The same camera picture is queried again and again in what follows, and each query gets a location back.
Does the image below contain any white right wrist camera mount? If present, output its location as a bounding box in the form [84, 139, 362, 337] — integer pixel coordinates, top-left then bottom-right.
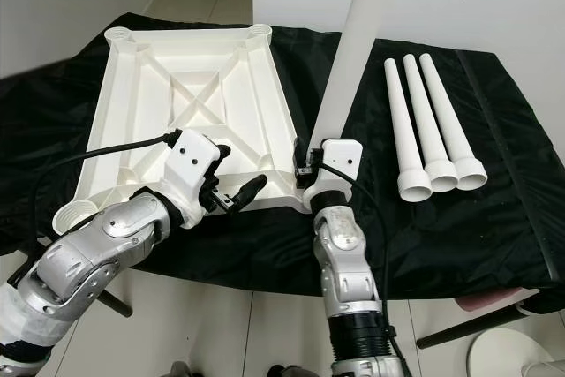
[302, 139, 365, 212]

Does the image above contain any black cloth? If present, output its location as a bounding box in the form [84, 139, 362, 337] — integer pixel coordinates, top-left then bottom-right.
[0, 11, 565, 294]

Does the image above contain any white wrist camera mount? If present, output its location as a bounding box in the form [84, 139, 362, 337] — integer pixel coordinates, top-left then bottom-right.
[302, 139, 365, 212]
[157, 128, 228, 223]

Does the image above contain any white plastic tabletop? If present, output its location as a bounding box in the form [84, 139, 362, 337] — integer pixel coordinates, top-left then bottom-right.
[53, 24, 312, 238]

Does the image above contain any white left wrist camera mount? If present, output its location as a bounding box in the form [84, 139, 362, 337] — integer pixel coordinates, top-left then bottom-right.
[157, 128, 228, 223]

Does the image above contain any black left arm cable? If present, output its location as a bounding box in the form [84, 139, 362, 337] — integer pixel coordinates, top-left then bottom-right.
[33, 132, 176, 223]

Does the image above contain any white round object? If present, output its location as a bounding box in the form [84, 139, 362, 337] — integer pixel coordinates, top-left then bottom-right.
[466, 328, 565, 377]

